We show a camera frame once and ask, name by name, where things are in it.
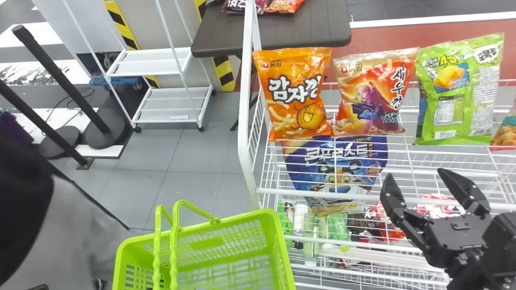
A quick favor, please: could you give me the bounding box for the orange snack packet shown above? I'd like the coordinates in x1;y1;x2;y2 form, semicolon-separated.
252;47;333;143
264;0;306;14

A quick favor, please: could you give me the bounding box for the red snack packet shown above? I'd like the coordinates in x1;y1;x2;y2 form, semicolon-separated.
332;48;420;138
364;201;406;243

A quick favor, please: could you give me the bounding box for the blue cereal bag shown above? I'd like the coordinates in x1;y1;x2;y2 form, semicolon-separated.
282;135;389;218

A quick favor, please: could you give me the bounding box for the maroon snack packet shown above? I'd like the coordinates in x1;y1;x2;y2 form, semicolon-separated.
221;0;268;15

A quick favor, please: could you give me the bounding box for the dark side table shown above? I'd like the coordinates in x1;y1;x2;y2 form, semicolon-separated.
190;0;352;132

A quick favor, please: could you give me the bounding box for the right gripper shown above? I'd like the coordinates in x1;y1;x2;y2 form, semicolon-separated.
380;168;491;269

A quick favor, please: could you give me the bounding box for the green basket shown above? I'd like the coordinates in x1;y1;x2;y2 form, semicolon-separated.
112;200;297;290

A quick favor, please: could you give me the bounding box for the black post on round foot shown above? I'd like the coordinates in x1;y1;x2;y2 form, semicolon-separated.
11;25;127;150
0;79;94;170

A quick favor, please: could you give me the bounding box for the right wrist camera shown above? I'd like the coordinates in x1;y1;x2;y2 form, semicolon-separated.
482;211;516;275

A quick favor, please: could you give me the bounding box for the green bottle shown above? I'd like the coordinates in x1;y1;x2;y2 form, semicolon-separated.
328;213;350;243
277;202;294;247

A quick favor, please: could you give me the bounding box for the white shelf trolley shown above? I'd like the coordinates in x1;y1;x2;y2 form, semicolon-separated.
60;0;214;133

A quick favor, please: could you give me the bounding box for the white wire rack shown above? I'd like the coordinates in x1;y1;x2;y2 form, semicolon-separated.
237;0;516;290

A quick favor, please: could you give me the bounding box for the white bottle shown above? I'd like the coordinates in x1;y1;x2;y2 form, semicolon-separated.
293;204;309;235

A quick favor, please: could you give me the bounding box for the red noodle cup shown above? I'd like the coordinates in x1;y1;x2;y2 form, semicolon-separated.
415;193;465;219

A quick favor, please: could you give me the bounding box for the yellow snack packet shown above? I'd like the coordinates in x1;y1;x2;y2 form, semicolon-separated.
489;114;516;152

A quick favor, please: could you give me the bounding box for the yellow black striped post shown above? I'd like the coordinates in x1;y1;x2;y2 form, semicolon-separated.
104;0;160;89
194;0;237;93

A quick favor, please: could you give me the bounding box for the clear bottle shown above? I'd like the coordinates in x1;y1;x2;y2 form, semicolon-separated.
303;225;319;267

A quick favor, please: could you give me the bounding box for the green snack packet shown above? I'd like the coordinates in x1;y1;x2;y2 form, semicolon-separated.
413;33;505;146

